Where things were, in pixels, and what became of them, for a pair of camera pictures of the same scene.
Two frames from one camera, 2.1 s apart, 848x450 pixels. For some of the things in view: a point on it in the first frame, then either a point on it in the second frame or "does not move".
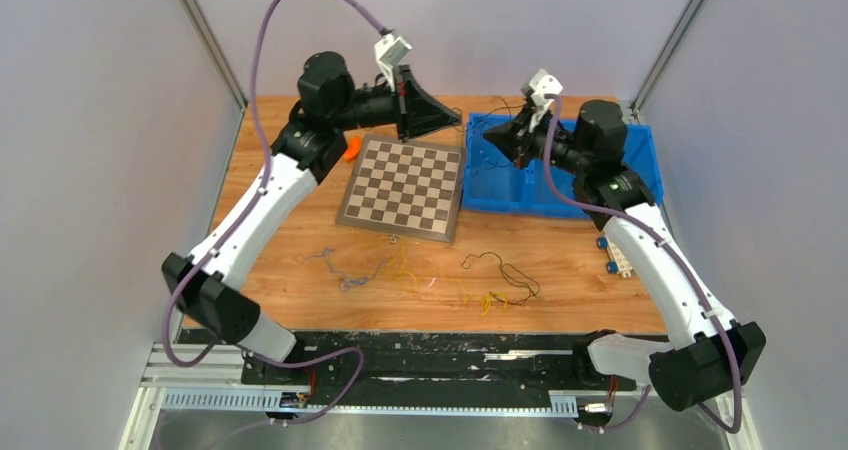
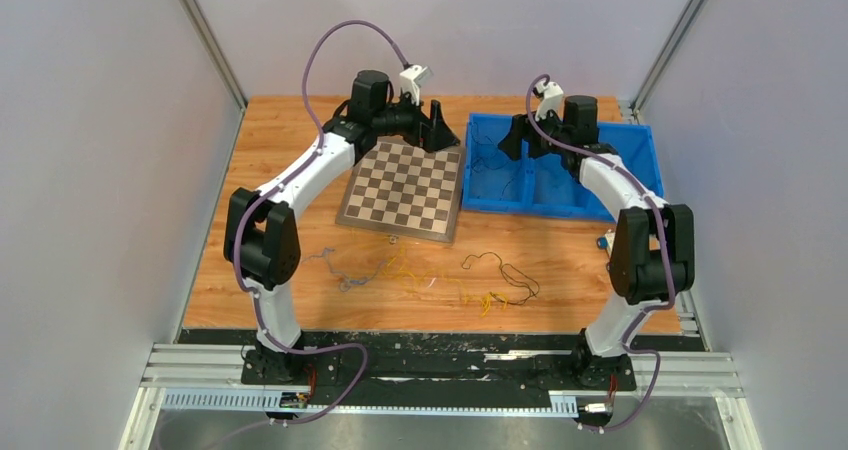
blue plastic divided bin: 493,181 does not move
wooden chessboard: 408,188 does not move
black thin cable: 500,165 → 502,164
